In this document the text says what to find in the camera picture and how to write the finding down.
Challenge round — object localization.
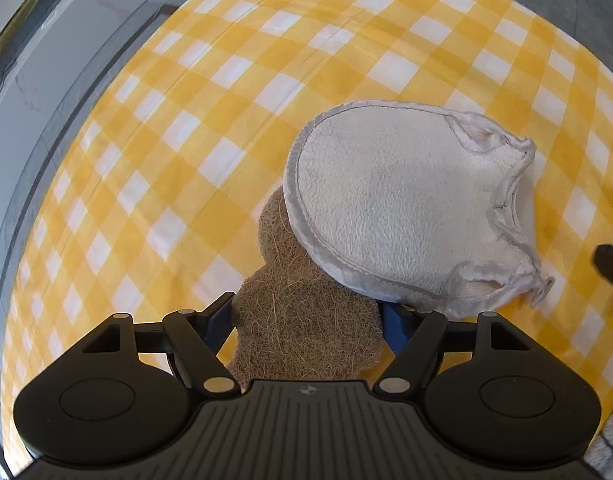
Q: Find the yellow checked cloth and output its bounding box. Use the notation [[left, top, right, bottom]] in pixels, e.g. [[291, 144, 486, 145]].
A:
[[0, 0, 613, 466]]

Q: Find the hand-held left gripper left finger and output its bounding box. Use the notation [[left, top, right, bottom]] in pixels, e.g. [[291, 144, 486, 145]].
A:
[[82, 292, 241, 396]]

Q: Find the white terry mitt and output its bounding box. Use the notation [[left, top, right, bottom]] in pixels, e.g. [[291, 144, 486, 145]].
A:
[[283, 100, 556, 320]]

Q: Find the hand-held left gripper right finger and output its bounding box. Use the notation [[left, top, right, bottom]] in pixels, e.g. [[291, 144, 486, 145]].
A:
[[375, 302, 525, 395]]

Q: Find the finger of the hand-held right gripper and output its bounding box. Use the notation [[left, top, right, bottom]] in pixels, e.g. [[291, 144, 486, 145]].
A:
[[593, 242, 613, 295]]

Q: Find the brown loofah sponge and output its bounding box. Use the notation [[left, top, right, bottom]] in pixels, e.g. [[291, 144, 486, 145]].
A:
[[230, 185, 387, 393]]

